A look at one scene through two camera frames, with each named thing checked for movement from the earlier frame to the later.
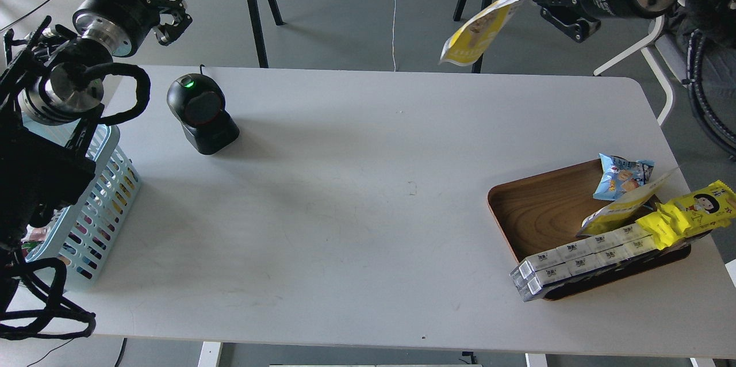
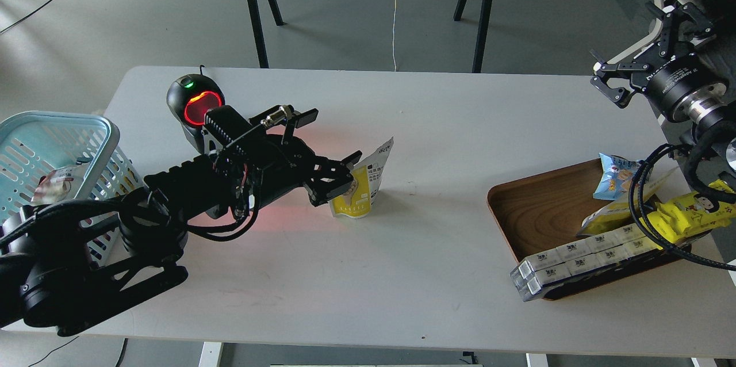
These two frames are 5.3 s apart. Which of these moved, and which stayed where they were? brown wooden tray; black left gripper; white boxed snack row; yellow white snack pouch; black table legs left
Moved: yellow white snack pouch; black left gripper
Stayed: brown wooden tray; black table legs left; white boxed snack row
